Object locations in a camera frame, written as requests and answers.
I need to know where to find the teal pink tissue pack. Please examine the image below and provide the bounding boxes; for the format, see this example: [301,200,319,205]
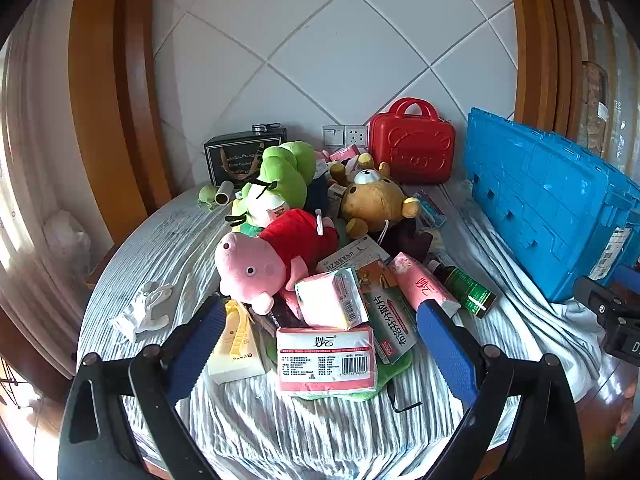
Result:
[412,190,448,228]

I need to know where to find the dark green bottle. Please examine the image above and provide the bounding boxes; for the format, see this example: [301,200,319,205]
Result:
[431,259,497,319]

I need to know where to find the large brown bear plush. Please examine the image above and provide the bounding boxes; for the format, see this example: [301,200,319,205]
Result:
[340,162,422,238]

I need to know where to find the green frog plush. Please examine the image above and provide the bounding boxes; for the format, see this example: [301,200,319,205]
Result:
[225,141,318,236]

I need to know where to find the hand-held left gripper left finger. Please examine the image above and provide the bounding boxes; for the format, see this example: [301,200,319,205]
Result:
[57,294,228,480]

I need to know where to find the pink white tissue pack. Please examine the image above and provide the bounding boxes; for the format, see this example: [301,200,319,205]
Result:
[276,324,377,395]

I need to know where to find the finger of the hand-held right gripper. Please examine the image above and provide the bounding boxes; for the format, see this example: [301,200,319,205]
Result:
[574,276,623,313]
[612,264,640,288]

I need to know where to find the maroon plush bear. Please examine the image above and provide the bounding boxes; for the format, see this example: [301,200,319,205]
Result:
[370,220,443,263]

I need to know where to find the small brown bear plush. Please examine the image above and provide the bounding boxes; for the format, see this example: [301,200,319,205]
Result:
[327,152,377,187]

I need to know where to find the white crumpled glove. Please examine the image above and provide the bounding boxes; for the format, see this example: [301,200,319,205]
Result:
[111,281,175,343]

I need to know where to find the pink tissue packet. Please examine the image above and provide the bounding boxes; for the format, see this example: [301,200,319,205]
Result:
[327,144,362,163]

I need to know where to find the white plastic bag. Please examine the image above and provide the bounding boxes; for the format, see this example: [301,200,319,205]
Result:
[42,210,91,281]

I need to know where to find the black cable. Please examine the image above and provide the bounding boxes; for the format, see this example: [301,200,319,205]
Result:
[385,380,423,413]

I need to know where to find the wooden frame beside curtain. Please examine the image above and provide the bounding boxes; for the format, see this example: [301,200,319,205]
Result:
[67,0,176,246]

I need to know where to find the white blue medicine box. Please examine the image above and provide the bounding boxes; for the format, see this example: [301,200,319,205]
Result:
[316,236,393,276]

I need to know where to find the sheer pale curtain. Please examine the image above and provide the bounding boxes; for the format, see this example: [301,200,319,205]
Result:
[0,10,96,311]

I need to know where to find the pale yellow box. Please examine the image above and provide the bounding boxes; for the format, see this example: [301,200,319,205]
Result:
[207,297,268,385]

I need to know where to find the red small suitcase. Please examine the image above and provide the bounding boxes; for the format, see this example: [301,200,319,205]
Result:
[367,97,457,185]

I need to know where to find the wooden frame beside crate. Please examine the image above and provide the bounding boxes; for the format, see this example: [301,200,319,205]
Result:
[505,0,583,136]

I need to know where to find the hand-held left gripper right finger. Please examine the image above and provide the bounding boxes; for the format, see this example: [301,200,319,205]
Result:
[416,300,586,480]

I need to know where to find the pink pig plush red dress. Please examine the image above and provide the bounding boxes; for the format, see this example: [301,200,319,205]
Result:
[215,208,340,313]

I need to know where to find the green white medicine box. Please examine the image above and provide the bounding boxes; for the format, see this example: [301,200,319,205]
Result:
[357,260,421,365]

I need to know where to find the person's right forearm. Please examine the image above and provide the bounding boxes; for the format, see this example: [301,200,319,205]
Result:
[617,382,640,453]

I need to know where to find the blue plastic crate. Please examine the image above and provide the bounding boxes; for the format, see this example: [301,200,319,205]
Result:
[462,107,640,303]

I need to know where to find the black gift bag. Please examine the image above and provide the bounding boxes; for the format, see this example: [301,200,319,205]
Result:
[204,127,288,190]

